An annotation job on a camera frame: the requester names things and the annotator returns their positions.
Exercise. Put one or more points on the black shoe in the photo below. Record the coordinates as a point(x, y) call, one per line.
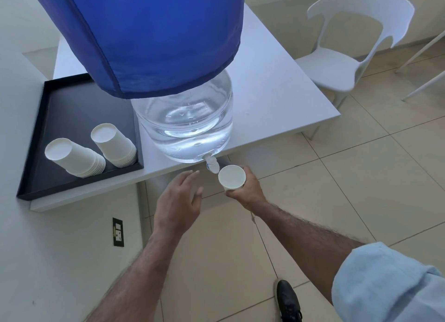
point(288, 301)

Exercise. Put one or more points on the person's left hand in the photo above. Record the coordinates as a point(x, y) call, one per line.
point(175, 207)

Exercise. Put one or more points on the blue cloth jug cover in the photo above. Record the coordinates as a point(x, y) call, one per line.
point(146, 33)

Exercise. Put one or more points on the person's right thumb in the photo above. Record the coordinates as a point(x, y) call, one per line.
point(231, 193)

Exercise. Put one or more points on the person's right forearm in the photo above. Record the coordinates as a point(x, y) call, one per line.
point(306, 243)

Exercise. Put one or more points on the clear water jug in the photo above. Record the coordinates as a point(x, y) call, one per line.
point(187, 123)

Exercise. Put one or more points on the white plastic chair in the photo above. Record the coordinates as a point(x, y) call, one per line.
point(330, 64)

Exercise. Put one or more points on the white paper drinking cup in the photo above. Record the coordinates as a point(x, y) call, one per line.
point(231, 177)

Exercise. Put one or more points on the person's left forearm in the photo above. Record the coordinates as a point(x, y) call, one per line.
point(139, 280)

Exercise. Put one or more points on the black tray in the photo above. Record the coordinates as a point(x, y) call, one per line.
point(69, 106)

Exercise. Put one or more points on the light blue shirt sleeve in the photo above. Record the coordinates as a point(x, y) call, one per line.
point(386, 287)

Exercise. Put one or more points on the stack of white paper cups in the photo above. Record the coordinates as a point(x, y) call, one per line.
point(76, 160)
point(114, 146)

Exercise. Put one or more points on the black wall socket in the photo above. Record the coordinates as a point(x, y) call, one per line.
point(118, 232)

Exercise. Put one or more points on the person's left thumb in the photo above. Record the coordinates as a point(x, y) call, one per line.
point(197, 197)

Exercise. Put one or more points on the person's right hand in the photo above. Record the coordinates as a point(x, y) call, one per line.
point(248, 196)

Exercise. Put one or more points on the white jug tap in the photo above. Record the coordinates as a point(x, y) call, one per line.
point(211, 163)

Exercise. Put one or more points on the white chair legs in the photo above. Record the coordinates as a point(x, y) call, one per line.
point(422, 85)

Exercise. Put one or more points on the white table leg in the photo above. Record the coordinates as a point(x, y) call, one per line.
point(314, 132)

